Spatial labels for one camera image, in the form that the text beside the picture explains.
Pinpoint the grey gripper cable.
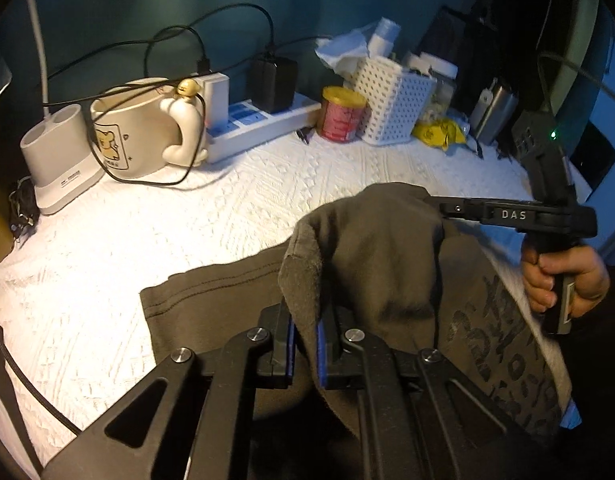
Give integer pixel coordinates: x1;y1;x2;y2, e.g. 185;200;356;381
537;52;615;113

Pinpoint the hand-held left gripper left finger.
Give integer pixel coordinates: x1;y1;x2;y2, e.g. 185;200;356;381
42;305;298;480

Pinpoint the white usb charger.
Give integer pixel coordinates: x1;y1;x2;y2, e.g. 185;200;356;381
190;72;230;128

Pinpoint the red tin can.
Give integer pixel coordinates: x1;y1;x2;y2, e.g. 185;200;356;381
320;86;368;142

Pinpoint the black braided cable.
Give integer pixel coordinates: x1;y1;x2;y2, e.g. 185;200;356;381
0;310;83;436

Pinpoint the yellow snack packet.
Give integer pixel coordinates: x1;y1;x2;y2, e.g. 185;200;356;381
412;117;471;148

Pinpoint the black power adapter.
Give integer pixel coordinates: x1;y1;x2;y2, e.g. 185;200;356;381
252;50;297;113

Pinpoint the black key bundle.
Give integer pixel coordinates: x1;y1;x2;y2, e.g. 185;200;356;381
8;177;41;246

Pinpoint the white power strip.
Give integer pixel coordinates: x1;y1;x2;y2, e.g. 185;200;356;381
205;92;322;163

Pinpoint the cream cartoon print mug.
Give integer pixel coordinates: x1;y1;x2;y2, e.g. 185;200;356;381
90;77;211;181

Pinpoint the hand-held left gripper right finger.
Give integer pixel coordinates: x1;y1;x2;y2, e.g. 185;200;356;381
315;305;568;480

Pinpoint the white plastic bottle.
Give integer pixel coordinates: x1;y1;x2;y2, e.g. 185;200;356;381
370;17;401;58

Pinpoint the black charging cable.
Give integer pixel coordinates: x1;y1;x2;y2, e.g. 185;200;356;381
42;25;212;188

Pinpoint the brown printed t-shirt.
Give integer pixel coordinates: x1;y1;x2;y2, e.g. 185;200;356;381
140;182;573;480

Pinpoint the white desk lamp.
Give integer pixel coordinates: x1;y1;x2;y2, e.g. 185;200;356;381
20;0;106;216

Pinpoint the steel thermos bottle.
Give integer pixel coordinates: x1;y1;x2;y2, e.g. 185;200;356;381
470;79;519;147

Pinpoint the person's right hand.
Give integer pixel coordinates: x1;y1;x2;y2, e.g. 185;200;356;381
520;247;611;318

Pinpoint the glass jar with white lid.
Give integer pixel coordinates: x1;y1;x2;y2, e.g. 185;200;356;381
420;52;458;116

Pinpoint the white crumpled tissue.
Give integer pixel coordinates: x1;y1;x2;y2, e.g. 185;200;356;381
315;22;383;73

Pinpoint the black adapter cable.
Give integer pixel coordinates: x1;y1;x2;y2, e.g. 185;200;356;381
185;2;277;61

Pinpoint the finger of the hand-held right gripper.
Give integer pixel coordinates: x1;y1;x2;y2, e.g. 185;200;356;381
430;195;538;227

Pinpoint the white perforated basket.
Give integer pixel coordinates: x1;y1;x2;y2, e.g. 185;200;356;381
351;57;437;147

